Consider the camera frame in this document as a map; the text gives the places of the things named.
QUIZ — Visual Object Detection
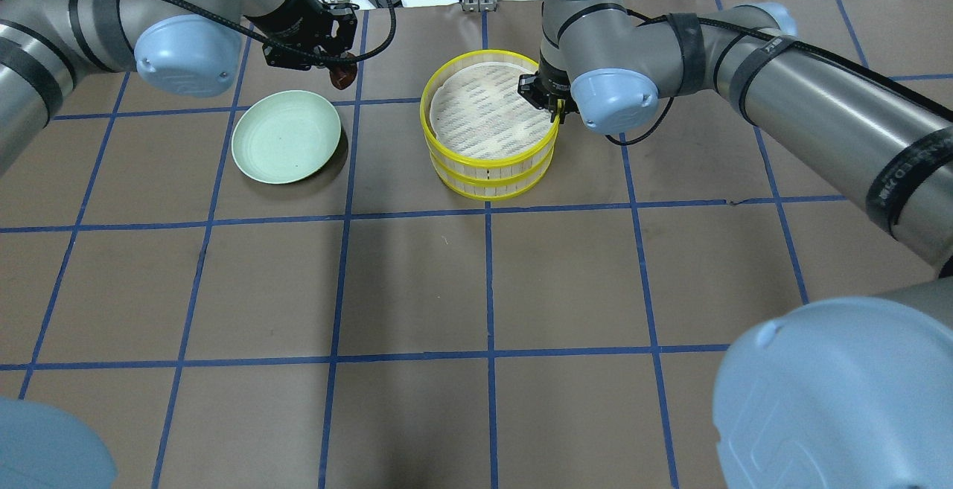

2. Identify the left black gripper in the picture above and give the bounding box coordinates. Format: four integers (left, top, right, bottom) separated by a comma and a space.
262, 0, 357, 58

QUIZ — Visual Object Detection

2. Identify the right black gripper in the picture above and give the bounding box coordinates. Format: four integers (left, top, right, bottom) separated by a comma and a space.
518, 57, 579, 119

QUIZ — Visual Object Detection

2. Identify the brown steamed bun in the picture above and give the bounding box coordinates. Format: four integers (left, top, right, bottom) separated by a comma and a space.
328, 64, 358, 90

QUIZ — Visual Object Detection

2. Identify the yellow steamer basket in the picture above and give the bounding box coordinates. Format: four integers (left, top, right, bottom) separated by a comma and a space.
424, 126, 559, 202
419, 49, 559, 160

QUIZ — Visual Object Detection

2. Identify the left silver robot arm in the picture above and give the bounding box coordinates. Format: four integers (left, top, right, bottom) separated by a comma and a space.
2, 0, 358, 170

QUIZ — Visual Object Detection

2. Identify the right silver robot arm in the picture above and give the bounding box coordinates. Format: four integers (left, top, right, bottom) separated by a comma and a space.
517, 0, 952, 488

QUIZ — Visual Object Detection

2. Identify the light green plate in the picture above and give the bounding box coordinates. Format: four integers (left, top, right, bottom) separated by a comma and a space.
229, 90, 342, 185

